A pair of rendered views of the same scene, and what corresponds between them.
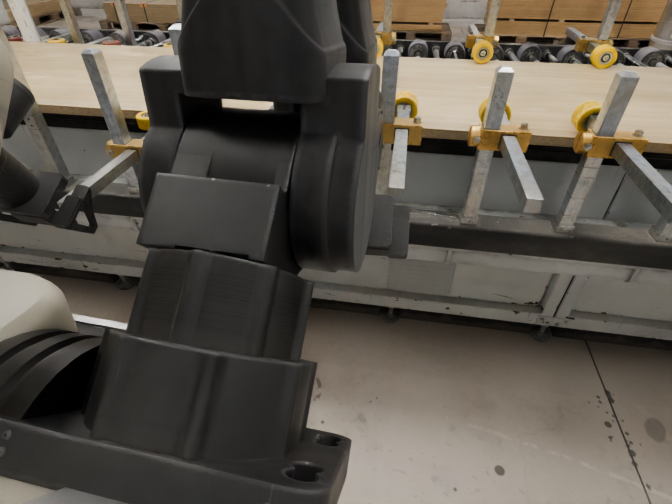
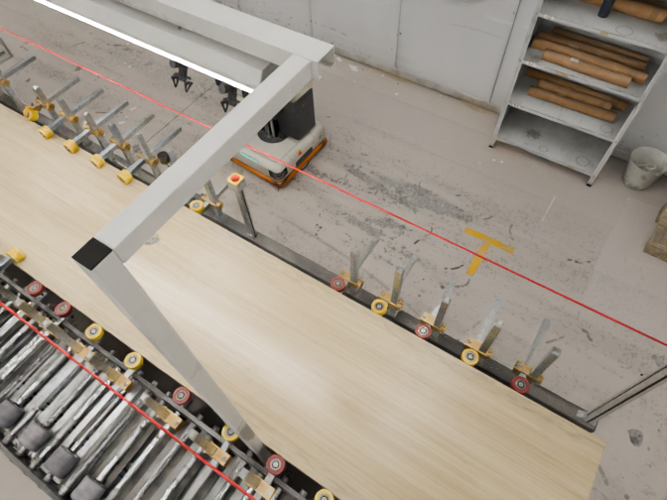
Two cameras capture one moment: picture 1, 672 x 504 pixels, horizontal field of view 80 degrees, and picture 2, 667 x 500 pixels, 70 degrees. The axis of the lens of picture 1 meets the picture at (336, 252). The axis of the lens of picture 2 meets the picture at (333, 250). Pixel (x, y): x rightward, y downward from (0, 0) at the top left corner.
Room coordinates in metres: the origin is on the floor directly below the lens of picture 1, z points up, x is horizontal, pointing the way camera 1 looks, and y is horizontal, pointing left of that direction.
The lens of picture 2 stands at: (2.45, 2.08, 3.11)
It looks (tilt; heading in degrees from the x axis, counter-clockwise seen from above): 57 degrees down; 207
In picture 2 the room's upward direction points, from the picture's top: 3 degrees counter-clockwise
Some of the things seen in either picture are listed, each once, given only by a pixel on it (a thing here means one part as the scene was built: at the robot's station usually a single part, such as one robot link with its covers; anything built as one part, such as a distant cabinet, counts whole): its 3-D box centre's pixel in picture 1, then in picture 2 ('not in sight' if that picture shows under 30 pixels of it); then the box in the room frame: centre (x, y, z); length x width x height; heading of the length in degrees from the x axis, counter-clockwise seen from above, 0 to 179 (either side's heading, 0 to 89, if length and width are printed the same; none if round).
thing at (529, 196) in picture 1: (510, 147); (99, 123); (0.87, -0.40, 0.95); 0.50 x 0.04 x 0.04; 171
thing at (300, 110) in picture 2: not in sight; (276, 95); (-0.18, 0.33, 0.59); 0.55 x 0.34 x 0.83; 78
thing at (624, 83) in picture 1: (585, 173); (76, 126); (0.90, -0.62, 0.87); 0.04 x 0.04 x 0.48; 81
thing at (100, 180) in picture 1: (119, 166); (220, 190); (1.00, 0.59, 0.84); 0.43 x 0.03 x 0.04; 171
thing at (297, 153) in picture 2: not in sight; (276, 142); (-0.09, 0.31, 0.16); 0.67 x 0.64 x 0.25; 168
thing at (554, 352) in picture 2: not in sight; (538, 369); (1.42, 2.59, 0.92); 0.04 x 0.04 x 0.48; 81
